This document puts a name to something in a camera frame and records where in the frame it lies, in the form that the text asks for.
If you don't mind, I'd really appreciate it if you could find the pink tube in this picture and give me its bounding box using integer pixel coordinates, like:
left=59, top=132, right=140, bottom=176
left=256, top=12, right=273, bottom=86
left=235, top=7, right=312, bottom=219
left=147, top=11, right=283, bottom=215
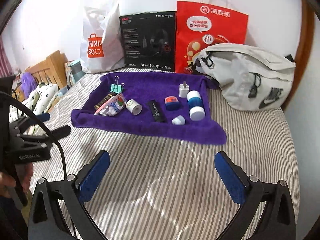
left=94, top=108, right=100, bottom=115

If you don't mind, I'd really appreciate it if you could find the teal kettle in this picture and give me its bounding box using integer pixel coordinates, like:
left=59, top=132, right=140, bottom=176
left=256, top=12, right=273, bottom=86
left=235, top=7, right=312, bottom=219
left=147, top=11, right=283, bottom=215
left=66, top=60, right=86, bottom=87

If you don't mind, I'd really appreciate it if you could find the striped bed quilt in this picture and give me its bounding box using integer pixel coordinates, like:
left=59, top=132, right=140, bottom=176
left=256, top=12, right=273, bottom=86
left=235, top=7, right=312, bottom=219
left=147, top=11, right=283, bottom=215
left=28, top=67, right=301, bottom=240

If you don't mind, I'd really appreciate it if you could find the white USB wall charger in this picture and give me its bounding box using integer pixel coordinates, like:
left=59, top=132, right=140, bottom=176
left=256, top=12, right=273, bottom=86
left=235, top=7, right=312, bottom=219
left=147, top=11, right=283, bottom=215
left=178, top=81, right=190, bottom=98

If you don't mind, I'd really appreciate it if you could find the white Miniso plastic bag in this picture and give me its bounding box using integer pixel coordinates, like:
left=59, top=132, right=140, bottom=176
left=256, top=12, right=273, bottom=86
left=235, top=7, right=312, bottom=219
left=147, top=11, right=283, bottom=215
left=80, top=0, right=125, bottom=74

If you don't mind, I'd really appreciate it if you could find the white spotted pillow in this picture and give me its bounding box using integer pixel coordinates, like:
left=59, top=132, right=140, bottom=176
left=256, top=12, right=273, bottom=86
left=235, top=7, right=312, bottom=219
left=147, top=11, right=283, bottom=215
left=16, top=82, right=59, bottom=115

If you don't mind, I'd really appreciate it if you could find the purple plush toy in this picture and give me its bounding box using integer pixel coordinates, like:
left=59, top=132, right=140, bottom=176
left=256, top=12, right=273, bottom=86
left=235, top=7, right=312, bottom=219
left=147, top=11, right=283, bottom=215
left=21, top=72, right=38, bottom=99

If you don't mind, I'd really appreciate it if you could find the black gold slim bottle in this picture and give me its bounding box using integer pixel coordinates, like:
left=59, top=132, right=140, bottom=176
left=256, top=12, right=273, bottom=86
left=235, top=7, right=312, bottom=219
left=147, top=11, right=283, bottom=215
left=94, top=92, right=116, bottom=110

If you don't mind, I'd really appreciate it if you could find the green binder clip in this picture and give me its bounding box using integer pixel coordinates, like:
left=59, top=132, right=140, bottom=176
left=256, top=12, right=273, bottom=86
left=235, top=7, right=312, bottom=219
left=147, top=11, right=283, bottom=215
left=110, top=75, right=125, bottom=93

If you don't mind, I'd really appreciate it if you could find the brown wooden door frame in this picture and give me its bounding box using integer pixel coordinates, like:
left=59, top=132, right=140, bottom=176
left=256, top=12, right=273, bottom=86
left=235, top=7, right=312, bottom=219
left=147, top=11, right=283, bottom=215
left=281, top=0, right=315, bottom=111

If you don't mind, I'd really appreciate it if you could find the grey Nike waist bag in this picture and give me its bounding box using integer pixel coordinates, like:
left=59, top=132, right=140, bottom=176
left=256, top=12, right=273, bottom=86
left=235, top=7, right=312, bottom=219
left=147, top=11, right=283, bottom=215
left=192, top=43, right=296, bottom=111

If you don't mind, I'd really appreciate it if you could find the black headset box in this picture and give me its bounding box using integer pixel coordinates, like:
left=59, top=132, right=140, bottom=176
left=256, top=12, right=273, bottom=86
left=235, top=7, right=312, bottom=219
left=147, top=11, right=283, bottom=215
left=119, top=11, right=176, bottom=72

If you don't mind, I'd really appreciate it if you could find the clear candy bottle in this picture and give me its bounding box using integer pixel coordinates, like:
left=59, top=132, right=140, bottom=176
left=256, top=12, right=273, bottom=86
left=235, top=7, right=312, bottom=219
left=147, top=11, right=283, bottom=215
left=98, top=93, right=127, bottom=116

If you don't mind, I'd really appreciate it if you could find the purple towel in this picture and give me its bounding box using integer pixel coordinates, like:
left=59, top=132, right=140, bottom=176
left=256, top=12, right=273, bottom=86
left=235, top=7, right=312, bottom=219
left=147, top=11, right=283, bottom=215
left=71, top=72, right=227, bottom=145

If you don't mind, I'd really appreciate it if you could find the white blue cream bottle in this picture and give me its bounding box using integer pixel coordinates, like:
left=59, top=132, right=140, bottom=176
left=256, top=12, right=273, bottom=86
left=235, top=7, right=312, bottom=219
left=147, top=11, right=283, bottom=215
left=187, top=90, right=206, bottom=121

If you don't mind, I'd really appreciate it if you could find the pink blue vaseline tin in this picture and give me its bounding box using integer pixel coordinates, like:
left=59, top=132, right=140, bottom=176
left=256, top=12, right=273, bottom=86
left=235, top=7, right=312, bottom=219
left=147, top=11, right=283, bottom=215
left=164, top=96, right=181, bottom=111

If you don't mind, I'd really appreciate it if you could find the white tape roll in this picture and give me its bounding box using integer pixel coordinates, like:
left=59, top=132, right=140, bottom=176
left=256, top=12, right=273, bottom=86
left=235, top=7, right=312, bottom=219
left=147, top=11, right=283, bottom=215
left=126, top=99, right=142, bottom=115

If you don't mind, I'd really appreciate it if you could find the person's left hand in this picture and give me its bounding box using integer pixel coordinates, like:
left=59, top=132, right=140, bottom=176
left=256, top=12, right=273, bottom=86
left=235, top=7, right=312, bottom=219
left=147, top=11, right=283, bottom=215
left=0, top=162, right=34, bottom=198

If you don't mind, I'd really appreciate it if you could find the black case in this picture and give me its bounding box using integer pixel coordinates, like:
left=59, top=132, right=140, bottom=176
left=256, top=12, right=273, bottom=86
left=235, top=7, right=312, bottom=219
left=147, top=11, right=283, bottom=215
left=148, top=100, right=166, bottom=123

